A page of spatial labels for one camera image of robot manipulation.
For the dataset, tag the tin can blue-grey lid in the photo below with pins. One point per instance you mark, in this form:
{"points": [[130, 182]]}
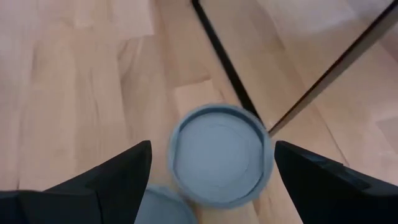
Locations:
{"points": [[217, 161], [161, 208]]}

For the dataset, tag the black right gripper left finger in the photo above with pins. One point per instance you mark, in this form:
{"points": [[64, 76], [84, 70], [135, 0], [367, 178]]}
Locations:
{"points": [[87, 199]]}

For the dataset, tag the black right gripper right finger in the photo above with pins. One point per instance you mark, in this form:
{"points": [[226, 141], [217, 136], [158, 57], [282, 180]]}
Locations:
{"points": [[335, 193]]}

